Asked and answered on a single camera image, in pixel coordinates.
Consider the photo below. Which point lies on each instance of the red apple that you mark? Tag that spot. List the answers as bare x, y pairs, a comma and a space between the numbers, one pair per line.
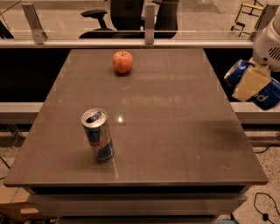
122, 62

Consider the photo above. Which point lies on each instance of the left metal glass bracket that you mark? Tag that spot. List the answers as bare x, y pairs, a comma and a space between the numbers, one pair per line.
38, 33

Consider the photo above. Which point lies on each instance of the wooden cart in background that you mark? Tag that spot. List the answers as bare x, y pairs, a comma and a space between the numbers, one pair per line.
248, 17

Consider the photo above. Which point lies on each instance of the grey table base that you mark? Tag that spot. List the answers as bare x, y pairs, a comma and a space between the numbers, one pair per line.
190, 206

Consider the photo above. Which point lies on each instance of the black office chair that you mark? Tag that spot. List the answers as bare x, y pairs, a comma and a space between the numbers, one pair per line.
128, 21

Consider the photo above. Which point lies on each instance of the blue pepsi can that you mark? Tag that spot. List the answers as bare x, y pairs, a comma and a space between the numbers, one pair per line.
267, 98

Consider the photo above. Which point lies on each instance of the right metal glass bracket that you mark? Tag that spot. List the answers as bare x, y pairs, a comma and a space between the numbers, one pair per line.
270, 10

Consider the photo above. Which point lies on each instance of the metal glass bracket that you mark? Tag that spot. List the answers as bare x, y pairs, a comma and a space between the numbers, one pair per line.
38, 33
270, 10
149, 23

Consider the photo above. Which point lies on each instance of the middle metal glass bracket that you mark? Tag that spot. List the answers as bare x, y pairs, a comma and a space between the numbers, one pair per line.
149, 23

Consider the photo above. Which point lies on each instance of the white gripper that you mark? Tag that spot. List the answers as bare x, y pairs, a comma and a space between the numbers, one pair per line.
266, 53

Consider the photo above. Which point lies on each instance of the silver red bull can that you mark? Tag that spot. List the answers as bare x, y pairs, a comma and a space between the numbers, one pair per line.
96, 126

